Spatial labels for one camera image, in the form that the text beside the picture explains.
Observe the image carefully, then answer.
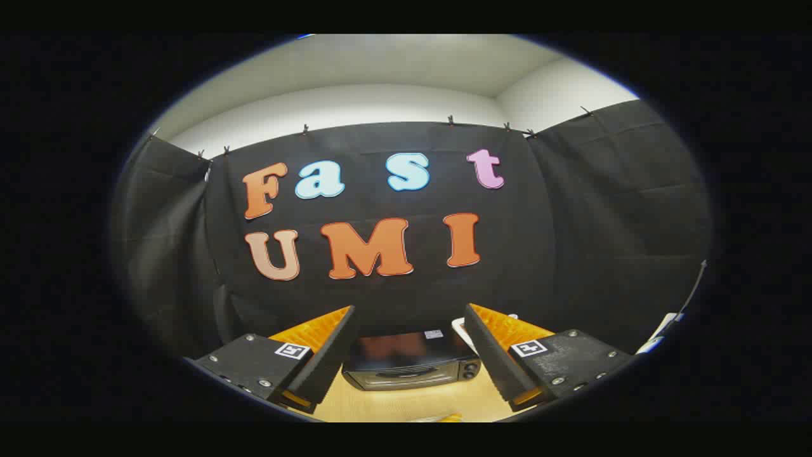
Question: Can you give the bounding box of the black toaster oven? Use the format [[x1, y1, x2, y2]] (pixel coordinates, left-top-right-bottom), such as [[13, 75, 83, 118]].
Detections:
[[341, 329, 483, 392]]

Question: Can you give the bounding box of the white slot toaster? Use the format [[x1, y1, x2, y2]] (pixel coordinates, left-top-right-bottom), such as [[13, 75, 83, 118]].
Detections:
[[451, 314, 518, 355]]

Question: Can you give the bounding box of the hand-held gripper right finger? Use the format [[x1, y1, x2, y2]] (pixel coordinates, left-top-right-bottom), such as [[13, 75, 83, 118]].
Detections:
[[464, 303, 634, 412]]

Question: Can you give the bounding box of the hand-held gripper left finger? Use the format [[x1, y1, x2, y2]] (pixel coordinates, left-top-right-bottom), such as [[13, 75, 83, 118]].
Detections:
[[195, 305, 357, 414]]

